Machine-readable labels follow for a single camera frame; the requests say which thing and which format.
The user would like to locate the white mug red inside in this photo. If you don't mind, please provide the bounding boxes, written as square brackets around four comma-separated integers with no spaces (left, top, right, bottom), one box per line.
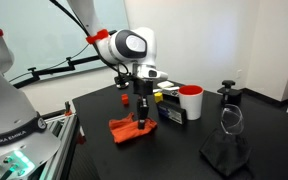
[177,84,205,121]

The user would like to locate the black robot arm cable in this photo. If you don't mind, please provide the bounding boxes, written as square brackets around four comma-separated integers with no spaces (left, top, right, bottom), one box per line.
[48,0,132,79]

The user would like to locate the black knob clamp block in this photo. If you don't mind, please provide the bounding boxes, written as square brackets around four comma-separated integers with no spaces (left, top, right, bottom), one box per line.
[216,79,243,107]

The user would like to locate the yellow hexagonal block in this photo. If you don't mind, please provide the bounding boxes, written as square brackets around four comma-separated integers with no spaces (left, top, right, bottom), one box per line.
[153,91,164,104]

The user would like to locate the orange towel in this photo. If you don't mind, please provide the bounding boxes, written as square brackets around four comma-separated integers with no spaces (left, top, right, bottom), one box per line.
[108,112,158,145]

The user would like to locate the frosted glass wall board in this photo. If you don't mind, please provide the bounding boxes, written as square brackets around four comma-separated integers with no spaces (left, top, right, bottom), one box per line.
[0,0,130,83]

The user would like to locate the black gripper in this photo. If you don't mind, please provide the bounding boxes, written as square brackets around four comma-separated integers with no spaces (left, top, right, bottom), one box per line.
[132,77,154,130]

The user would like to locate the black cloth pouch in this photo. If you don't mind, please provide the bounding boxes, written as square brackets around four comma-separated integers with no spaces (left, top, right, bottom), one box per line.
[199,128,252,178]

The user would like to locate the aluminium extrusion frame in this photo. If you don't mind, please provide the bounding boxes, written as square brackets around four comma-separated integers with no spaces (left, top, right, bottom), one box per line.
[38,111,83,180]

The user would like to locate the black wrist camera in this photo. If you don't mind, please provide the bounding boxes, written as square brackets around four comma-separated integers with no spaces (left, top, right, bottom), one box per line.
[113,73,132,90]

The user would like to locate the small orange block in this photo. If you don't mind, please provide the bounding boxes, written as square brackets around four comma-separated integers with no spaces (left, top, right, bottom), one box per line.
[121,93,130,106]

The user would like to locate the black rectangular box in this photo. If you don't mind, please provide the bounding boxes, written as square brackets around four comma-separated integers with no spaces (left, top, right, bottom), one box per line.
[156,99,188,126]

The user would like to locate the orange black spring clamp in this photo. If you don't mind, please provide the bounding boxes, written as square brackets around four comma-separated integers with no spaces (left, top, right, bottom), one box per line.
[63,100,74,117]

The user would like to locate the clear safety glasses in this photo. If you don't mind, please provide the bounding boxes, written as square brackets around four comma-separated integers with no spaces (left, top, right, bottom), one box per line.
[220,103,245,136]

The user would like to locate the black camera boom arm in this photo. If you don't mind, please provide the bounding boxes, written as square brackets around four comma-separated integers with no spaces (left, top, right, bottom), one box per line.
[8,54,102,89]

